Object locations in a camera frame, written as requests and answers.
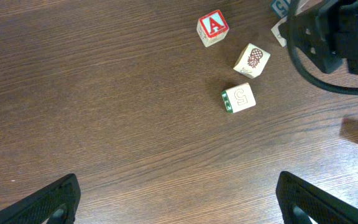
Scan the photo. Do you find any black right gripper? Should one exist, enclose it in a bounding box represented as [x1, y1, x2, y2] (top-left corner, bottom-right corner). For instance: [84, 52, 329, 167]
[278, 0, 358, 77]

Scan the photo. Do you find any red letter A block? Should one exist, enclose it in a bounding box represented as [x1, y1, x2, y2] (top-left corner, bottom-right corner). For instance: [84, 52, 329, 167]
[196, 9, 229, 47]

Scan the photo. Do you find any green edged number five block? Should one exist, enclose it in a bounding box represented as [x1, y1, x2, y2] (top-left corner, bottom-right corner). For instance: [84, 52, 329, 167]
[221, 83, 256, 113]

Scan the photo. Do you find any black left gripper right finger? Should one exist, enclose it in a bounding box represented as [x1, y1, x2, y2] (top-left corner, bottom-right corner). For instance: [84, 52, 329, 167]
[276, 171, 358, 224]

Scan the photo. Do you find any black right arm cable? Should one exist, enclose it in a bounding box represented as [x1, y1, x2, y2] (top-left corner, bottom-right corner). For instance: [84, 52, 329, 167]
[286, 0, 358, 96]

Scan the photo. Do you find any pineapple picture wooden block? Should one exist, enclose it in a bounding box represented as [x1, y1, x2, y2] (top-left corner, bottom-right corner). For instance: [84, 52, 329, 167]
[233, 43, 270, 79]

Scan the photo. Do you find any ice cream number four block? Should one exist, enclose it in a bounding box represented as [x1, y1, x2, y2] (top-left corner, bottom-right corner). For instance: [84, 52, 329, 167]
[271, 16, 287, 47]

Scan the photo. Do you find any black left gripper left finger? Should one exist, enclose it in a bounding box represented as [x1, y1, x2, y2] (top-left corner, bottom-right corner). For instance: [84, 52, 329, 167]
[0, 174, 81, 224]

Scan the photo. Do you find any blue edged wooden block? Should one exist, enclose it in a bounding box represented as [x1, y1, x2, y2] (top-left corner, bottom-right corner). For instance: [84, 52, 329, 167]
[269, 0, 310, 19]

